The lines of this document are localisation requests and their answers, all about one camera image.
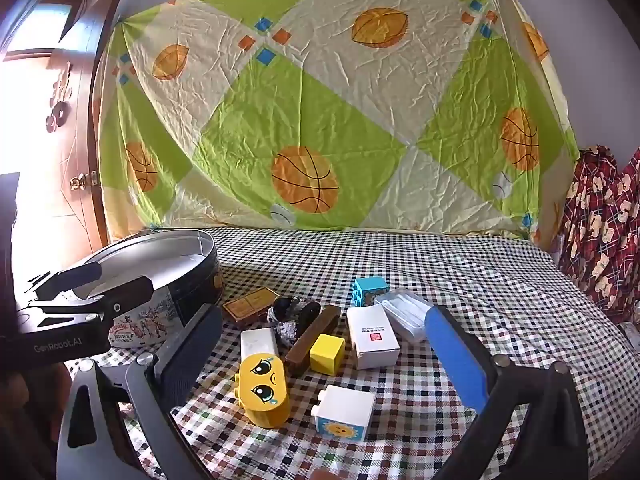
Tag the blue building block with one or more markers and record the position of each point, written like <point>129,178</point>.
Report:
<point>370,287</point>

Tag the green basketball print sheet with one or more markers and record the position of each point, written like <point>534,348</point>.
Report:
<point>325,110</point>

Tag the clear plastic case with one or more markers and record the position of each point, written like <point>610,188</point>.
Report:
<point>405,310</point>

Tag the hanging door ornament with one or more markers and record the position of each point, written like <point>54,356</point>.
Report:
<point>57,105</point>

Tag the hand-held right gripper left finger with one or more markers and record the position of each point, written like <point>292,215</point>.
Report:
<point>200,350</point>

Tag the black and silver wrapped object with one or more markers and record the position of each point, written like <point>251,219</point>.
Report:
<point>295,312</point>

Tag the red plaid bear cloth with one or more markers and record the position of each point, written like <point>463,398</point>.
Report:
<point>600,240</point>

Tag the brown wooden door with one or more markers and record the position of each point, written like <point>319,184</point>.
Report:
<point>75,150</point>

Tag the checkered tablecloth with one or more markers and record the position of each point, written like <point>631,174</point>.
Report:
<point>450,270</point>

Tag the white rectangular block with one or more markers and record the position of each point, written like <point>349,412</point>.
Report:
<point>257,342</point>

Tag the small brown printed box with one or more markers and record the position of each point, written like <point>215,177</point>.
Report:
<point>250,305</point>

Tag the brown wooden bar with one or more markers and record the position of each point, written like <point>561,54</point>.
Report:
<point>312,340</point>

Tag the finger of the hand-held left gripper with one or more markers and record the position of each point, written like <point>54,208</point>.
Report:
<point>130,290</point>
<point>80,274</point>

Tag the round printed metal tin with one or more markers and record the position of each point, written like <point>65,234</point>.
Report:
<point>175,305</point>

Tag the yellow face building block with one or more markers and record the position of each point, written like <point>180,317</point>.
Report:
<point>262,390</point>

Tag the person's left forearm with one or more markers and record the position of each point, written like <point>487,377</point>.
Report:
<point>20,410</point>

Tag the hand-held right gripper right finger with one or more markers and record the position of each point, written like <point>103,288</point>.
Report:
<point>455,355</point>

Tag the white sun print block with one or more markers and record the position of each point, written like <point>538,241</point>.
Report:
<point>345,410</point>

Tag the yellow cube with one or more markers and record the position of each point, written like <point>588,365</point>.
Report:
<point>327,355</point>

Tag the white box with red label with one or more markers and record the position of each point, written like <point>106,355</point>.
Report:
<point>372,335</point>

